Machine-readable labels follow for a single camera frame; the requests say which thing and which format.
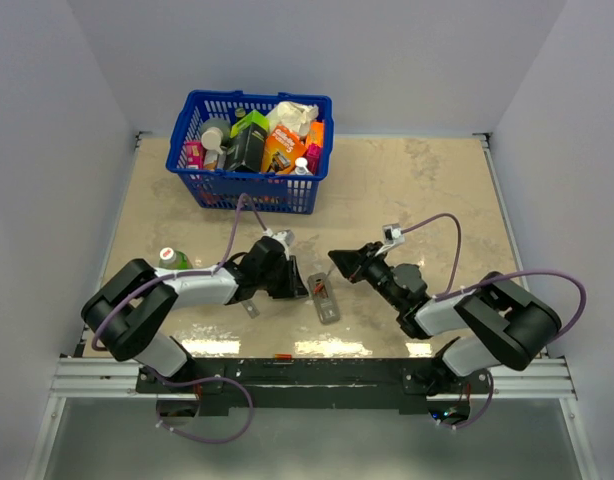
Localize white grey remote control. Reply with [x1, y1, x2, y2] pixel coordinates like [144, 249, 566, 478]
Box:
[307, 272, 341, 325]

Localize white pump bottle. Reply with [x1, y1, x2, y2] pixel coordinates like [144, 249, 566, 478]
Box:
[200, 117, 231, 153]

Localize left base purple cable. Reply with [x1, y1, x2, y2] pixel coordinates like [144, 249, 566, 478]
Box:
[146, 364, 255, 445]

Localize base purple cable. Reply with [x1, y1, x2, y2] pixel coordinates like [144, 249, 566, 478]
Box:
[146, 364, 255, 445]
[434, 369, 495, 431]

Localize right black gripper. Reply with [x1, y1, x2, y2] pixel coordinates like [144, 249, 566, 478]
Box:
[329, 241, 404, 311]

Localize pink box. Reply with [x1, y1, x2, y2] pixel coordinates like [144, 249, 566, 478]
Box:
[183, 141, 205, 170]

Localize crumpled white paper bag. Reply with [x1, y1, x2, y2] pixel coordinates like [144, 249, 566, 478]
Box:
[266, 101, 319, 138]

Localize magenta small box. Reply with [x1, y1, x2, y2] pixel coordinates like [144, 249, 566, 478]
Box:
[304, 143, 322, 174]

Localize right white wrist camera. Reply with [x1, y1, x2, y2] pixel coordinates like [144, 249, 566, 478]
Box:
[376, 224, 405, 255]

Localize black green box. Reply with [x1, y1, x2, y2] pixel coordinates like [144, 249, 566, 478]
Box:
[224, 110, 269, 173]

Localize small white cap bottle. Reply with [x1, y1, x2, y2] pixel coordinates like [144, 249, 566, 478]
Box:
[292, 157, 312, 176]

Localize grey battery cover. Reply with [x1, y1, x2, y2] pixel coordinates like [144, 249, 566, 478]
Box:
[242, 300, 260, 318]

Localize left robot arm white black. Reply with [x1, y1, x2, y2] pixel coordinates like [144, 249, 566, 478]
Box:
[81, 230, 308, 392]

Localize small screwdriver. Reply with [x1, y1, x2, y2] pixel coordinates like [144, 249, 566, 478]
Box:
[316, 264, 337, 286]

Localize orange Gillette razor box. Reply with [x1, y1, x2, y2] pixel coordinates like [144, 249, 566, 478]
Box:
[260, 125, 307, 175]

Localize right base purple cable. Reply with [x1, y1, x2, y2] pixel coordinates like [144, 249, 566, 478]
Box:
[434, 369, 495, 431]

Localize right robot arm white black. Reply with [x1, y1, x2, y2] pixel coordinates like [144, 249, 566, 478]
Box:
[328, 242, 562, 393]

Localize blue plastic basket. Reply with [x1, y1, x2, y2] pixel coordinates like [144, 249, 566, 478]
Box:
[166, 90, 334, 215]

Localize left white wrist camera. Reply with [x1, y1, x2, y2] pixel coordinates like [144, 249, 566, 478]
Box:
[263, 228, 295, 257]

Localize orange juice bottle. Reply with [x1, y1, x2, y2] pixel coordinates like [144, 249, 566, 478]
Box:
[158, 247, 193, 270]

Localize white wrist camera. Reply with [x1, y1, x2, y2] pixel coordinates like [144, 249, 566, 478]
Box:
[376, 224, 405, 255]
[263, 228, 295, 257]

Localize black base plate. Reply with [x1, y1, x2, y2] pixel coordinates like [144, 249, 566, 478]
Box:
[136, 358, 489, 420]

